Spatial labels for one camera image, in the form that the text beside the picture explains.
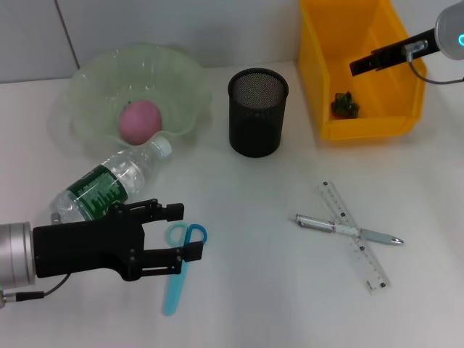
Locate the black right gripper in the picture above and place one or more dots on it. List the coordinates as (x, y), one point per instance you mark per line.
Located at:
(389, 56)

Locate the pink peach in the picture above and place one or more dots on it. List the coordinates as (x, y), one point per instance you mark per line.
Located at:
(139, 121)

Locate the black mesh pen holder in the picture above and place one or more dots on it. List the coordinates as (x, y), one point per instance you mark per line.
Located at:
(255, 123)

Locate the yellow plastic bin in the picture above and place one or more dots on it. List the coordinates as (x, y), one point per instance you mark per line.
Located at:
(384, 94)

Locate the blue and teal scissors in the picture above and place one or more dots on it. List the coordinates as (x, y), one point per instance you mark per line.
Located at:
(197, 233)

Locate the translucent green fruit bowl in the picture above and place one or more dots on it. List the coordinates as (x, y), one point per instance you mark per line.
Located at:
(174, 90)

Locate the silver white pen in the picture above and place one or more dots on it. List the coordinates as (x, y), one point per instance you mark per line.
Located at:
(315, 223)

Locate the clear plastic ruler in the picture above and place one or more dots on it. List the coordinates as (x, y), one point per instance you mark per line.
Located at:
(366, 261)

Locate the green plastic wrapper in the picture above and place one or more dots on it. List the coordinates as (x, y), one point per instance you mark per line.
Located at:
(345, 106)

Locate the clear green-label water bottle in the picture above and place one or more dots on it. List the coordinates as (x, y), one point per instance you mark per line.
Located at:
(105, 181)

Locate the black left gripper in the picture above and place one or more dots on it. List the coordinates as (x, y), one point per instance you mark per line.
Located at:
(87, 246)

